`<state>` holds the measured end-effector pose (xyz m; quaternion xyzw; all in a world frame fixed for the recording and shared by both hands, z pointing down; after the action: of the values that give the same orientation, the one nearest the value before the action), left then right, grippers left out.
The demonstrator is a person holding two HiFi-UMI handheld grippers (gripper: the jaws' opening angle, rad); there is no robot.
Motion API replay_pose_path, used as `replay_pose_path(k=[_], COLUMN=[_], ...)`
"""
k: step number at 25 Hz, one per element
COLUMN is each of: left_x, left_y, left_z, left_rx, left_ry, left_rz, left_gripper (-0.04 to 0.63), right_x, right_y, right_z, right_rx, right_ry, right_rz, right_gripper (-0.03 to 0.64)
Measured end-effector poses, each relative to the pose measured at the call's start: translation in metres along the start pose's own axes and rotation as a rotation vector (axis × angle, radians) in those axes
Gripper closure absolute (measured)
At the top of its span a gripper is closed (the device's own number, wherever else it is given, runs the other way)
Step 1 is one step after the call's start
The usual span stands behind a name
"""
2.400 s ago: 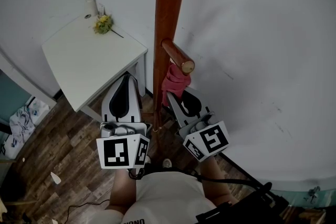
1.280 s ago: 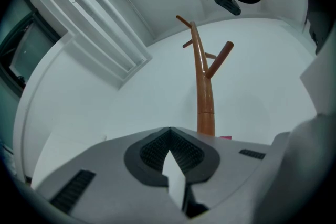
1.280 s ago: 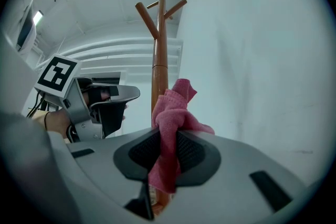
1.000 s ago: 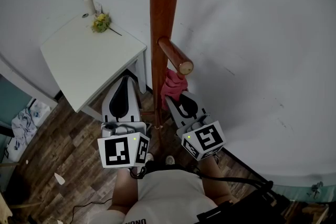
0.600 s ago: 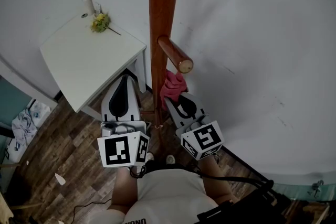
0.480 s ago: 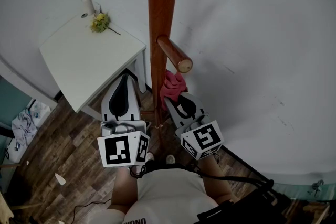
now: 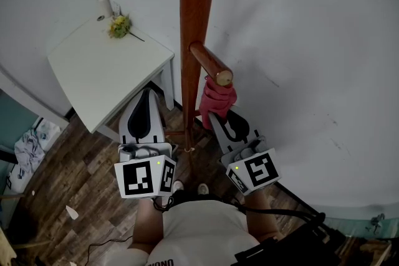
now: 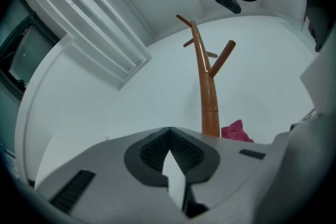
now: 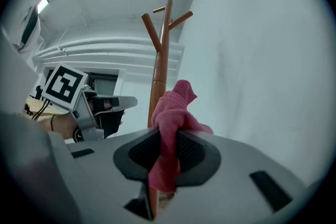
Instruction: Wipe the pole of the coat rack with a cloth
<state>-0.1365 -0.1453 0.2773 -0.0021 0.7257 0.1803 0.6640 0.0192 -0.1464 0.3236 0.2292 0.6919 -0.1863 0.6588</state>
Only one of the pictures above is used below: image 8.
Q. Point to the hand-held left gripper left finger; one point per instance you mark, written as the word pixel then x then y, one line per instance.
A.
pixel 110 165

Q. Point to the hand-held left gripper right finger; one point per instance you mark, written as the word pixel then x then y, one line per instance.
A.
pixel 231 165

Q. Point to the pink cloth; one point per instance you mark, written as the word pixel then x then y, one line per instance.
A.
pixel 235 132

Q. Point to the brown wooden coat rack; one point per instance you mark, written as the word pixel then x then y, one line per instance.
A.
pixel 207 91

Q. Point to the dark glass window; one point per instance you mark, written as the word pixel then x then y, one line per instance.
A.
pixel 23 52

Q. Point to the white moulded door frame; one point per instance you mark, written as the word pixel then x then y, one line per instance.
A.
pixel 86 26

